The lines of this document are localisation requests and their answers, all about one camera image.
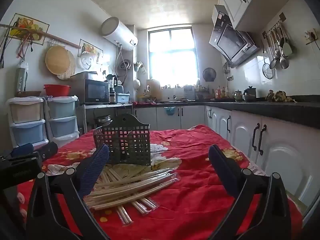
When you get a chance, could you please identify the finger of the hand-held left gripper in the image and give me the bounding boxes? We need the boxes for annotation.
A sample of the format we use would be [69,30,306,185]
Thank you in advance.
[11,143,34,157]
[34,142,58,162]

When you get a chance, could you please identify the black blender jug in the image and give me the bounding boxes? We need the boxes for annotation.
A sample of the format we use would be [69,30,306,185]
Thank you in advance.
[106,74,118,88]

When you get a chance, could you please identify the kitchen window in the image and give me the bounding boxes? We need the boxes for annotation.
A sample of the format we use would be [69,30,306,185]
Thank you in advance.
[147,26,200,87]

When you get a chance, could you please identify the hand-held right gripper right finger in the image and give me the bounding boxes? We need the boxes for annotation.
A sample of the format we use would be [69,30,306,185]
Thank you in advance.
[208,144,292,240]

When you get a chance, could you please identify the white water heater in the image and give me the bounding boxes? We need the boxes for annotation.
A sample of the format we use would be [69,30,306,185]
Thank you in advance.
[101,17,138,51]

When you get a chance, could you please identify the red floral tablecloth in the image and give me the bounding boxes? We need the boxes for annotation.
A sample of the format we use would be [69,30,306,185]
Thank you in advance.
[19,124,304,240]

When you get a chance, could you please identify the wall socket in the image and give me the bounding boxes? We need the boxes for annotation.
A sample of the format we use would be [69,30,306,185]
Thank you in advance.
[304,29,317,45]

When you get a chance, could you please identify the metal shelf table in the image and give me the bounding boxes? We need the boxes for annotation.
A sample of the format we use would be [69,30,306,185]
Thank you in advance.
[79,102,133,133]

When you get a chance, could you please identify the grey-blue drawer unit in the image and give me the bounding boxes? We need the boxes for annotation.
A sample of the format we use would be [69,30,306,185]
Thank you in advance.
[45,95,80,145]

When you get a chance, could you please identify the white upper cabinet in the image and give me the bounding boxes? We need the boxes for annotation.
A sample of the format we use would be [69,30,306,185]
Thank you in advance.
[219,0,295,32]

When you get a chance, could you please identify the long wooden rod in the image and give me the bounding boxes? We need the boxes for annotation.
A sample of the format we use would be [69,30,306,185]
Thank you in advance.
[0,24,82,49]

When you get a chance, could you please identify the large fruit wall picture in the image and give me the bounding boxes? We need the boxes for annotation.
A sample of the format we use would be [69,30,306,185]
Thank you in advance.
[6,13,50,46]

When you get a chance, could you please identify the black microwave oven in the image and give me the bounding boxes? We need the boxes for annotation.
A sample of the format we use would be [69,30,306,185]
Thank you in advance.
[71,79,110,105]

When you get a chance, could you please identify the row of condiment bottles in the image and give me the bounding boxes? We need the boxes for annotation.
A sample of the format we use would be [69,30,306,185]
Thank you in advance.
[215,85,229,99]

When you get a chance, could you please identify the red plastic basin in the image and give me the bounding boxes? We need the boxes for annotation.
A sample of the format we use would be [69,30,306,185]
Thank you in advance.
[44,84,72,97]

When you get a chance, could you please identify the steel pot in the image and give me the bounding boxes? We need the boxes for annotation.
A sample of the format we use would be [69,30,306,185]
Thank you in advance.
[95,115,112,125]

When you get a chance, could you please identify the round bamboo tray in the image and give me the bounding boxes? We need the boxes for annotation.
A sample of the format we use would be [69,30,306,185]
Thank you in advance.
[45,45,73,75]

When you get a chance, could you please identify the row of hanging metal ladles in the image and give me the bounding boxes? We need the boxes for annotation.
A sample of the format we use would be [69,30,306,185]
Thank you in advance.
[262,21,293,70]

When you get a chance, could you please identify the white round plastic lid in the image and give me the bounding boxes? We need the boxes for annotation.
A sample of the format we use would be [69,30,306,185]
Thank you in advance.
[80,51,97,70]

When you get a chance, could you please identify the black range hood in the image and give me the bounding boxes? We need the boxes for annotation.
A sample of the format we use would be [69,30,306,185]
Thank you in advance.
[209,4,260,68]

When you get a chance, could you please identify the dark green plastic utensil basket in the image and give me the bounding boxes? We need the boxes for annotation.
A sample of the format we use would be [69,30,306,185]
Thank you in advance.
[93,113,151,166]

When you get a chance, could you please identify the pile of chopsticks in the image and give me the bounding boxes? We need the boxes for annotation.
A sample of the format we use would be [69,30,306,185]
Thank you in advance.
[84,166,179,225]

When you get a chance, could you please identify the white lower kitchen cabinets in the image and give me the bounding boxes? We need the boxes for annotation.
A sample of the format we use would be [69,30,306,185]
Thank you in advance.
[134,105,320,213]

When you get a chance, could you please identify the pale green hanging bag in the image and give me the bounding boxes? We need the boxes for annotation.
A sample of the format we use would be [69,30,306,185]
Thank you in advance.
[15,64,28,92]

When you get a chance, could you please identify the small round black fan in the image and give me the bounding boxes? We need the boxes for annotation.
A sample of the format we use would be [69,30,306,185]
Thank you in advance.
[202,67,217,82]

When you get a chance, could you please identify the wire mesh skimmer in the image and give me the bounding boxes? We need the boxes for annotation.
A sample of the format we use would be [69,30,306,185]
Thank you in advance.
[262,42,276,80]

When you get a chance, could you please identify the small fruit wall picture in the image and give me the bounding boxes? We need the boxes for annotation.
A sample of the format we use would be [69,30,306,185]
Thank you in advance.
[79,39,103,64]

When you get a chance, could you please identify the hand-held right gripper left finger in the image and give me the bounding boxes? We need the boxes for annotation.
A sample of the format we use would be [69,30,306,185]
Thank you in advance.
[26,144,110,240]

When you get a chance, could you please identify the beige plastic jug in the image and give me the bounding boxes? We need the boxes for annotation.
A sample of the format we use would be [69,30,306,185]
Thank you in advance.
[146,79,162,100]

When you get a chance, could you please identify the black kitchen countertop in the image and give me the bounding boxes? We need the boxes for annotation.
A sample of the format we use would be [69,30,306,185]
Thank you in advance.
[132,95,320,129]

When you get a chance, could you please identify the round woven straw mat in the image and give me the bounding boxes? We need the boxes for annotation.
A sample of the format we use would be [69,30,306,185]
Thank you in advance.
[57,51,76,80]

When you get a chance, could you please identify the beige and blue drawer unit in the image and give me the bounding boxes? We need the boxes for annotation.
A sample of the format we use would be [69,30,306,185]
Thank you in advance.
[6,96,49,150]

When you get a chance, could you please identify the pile of ginger roots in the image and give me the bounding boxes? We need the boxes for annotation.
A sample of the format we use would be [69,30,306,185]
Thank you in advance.
[265,89,295,103]

